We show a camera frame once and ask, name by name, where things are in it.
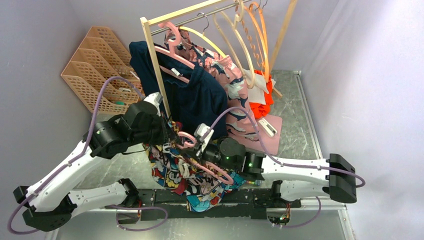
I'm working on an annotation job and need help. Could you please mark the pack of coloured markers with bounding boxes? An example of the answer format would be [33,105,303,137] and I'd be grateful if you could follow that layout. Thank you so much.
[245,180,262,187]

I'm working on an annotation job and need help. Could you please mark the white stapler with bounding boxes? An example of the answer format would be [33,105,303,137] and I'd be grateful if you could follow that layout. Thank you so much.
[258,118,278,138]

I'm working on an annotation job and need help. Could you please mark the comic print shorts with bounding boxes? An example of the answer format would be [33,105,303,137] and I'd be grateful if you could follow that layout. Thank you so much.
[145,120,248,213]

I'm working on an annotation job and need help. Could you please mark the orange cloth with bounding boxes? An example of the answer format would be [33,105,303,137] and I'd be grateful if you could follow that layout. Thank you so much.
[247,69,276,119]

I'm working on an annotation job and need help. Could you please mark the peach plastic file organizer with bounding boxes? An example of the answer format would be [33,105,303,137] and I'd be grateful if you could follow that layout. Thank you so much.
[61,26,143,115]

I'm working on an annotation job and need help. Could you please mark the pink mat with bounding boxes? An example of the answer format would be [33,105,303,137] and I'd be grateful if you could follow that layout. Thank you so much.
[229,114,283,156]

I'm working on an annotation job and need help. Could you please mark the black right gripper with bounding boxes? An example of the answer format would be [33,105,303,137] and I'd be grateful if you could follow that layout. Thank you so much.
[182,139,237,172]

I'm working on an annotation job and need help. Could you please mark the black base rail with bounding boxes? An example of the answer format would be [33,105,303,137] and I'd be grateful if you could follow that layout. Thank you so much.
[119,188,301,220]

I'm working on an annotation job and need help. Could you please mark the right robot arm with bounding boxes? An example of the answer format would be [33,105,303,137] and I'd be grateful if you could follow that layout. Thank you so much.
[182,138,357,207]

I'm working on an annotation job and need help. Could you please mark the wooden clothes rack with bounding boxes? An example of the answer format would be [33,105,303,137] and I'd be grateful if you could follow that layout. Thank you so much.
[140,0,298,115]

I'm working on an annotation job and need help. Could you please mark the pink patterned shorts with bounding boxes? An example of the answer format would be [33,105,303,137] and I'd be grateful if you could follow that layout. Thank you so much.
[174,29,259,141]

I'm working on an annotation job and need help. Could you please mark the pink plastic hanger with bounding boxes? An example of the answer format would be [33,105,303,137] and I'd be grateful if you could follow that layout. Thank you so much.
[152,19,200,84]
[175,127,234,185]

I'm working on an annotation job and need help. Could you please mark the navy blue shorts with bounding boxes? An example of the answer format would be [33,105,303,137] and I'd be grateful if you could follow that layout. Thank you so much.
[129,41,228,135]

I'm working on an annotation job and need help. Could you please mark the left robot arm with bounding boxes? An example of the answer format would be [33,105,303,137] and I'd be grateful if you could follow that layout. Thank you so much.
[13,98,166,232]

